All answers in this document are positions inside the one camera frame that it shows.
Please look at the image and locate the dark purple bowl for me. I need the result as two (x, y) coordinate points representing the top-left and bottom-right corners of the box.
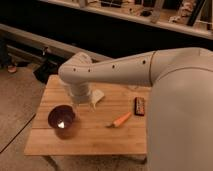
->
(48, 105), (75, 129)

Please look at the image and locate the black box on floor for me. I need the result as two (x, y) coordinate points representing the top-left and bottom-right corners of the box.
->
(34, 60), (60, 84)

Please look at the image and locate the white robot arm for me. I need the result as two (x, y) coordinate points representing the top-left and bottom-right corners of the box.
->
(58, 47), (213, 171)

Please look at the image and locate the white sponge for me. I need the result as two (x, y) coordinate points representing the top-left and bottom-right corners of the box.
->
(90, 89), (104, 109)

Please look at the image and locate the long grey bench rail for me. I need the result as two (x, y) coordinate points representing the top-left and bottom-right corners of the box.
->
(0, 23), (109, 61)

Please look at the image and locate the orange carrot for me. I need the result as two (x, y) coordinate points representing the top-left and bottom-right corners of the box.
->
(107, 112), (131, 128)

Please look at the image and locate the wooden table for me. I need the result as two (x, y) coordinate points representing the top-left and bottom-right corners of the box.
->
(24, 75), (150, 156)

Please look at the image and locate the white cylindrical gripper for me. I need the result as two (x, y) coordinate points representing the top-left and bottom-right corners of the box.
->
(69, 82), (91, 104)

